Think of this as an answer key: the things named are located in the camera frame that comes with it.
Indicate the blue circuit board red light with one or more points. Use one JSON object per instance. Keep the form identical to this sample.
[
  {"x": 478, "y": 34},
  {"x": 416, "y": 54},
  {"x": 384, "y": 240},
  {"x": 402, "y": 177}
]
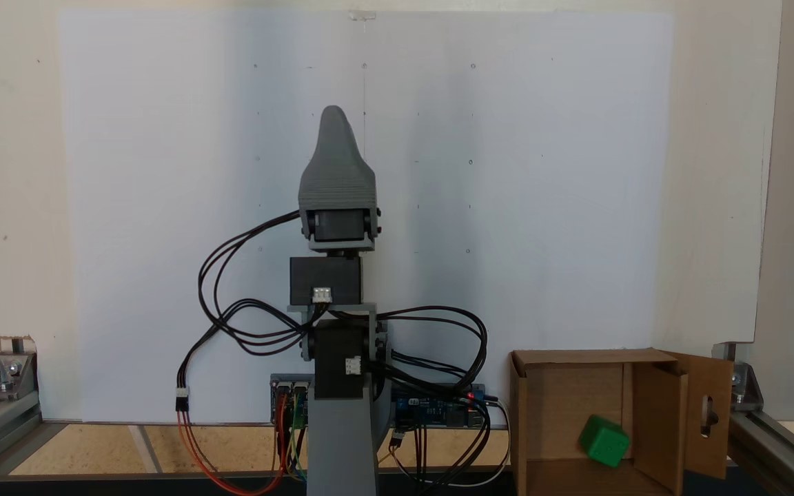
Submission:
[{"x": 431, "y": 413}]

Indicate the metal corner bracket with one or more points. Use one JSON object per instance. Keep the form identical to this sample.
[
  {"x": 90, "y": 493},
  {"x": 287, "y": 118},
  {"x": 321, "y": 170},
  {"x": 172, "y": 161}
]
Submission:
[
  {"x": 9, "y": 375},
  {"x": 748, "y": 386}
]

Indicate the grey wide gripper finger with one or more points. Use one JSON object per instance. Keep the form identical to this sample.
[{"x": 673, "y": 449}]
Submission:
[{"x": 335, "y": 148}]

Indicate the large white paper sheet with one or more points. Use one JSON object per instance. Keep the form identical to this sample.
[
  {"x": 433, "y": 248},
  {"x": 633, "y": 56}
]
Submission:
[{"x": 163, "y": 172}]

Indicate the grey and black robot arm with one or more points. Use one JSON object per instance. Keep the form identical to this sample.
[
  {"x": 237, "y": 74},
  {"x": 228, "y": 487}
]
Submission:
[{"x": 342, "y": 448}]

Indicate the brown cardboard box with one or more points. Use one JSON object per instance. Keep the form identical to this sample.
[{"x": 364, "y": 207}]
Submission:
[{"x": 562, "y": 413}]

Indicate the green dice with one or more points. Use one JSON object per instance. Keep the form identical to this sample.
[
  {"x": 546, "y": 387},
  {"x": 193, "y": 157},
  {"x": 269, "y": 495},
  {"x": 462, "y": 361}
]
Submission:
[{"x": 604, "y": 442}]

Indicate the clear tape strip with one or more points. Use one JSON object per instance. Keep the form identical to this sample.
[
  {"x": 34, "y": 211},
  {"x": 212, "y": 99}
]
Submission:
[{"x": 362, "y": 14}]

